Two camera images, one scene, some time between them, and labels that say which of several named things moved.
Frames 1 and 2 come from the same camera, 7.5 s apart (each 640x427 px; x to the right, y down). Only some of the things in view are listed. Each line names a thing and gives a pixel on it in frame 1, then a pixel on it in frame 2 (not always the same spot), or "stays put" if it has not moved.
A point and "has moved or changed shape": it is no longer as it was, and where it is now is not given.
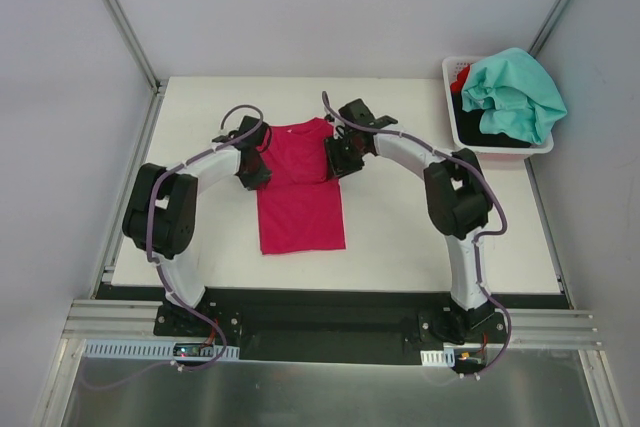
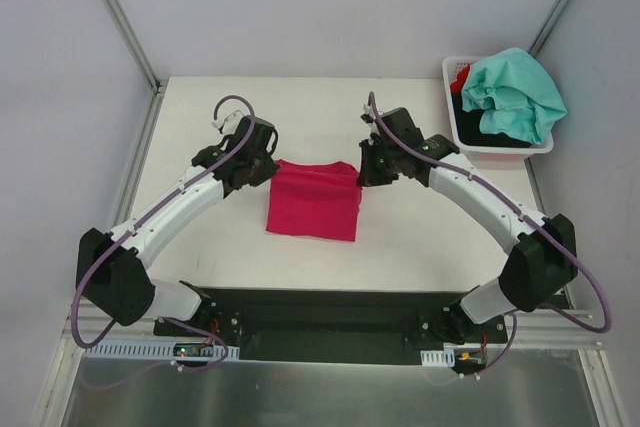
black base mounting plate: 347,326 stays put
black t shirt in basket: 468,123 stays put
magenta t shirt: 301,209 has moved or changed shape
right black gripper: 339,158 to 375,167
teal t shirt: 515,96 stays put
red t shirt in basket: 457,86 stays put
